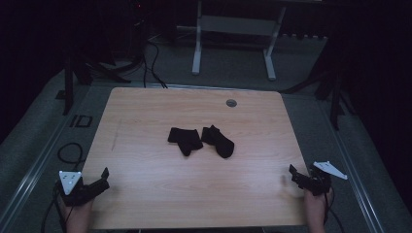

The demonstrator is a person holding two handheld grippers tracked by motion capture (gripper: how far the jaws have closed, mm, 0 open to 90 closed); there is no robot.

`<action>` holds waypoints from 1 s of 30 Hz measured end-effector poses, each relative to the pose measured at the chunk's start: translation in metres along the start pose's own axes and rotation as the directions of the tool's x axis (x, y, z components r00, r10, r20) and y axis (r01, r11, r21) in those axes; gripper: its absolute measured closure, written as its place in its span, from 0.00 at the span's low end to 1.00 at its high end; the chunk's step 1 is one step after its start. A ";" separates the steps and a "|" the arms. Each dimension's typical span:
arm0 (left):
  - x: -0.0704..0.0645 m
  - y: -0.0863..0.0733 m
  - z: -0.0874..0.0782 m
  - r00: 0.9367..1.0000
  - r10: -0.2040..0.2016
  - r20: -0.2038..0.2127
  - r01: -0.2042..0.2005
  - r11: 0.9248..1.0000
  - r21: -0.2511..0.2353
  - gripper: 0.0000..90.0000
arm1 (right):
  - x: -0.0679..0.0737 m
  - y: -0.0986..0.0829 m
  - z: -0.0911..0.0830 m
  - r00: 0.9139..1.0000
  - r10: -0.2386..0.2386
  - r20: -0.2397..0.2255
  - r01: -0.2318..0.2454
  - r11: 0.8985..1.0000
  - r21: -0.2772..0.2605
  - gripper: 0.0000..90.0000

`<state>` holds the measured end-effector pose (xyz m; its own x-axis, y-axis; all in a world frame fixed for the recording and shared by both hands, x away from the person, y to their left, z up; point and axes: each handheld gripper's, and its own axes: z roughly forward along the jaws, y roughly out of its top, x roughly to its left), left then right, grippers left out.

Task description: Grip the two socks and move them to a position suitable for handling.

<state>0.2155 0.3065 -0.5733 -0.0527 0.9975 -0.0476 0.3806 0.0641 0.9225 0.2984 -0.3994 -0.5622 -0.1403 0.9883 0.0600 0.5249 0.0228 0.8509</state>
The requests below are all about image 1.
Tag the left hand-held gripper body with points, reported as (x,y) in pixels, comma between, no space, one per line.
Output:
(69,182)

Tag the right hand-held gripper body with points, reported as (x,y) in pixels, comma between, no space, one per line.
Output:
(319,181)

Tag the black sock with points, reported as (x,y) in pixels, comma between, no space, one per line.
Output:
(186,139)
(218,141)

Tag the person's right hand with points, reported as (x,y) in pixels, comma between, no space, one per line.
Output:
(315,205)

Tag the person's left hand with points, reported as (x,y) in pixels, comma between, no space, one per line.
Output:
(77,212)

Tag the black metal stand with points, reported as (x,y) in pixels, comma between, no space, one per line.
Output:
(68,87)
(335,100)

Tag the grey round table grommet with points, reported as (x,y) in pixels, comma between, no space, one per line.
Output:
(231,103)

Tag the white metal desk frame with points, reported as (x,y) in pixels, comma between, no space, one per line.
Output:
(238,26)

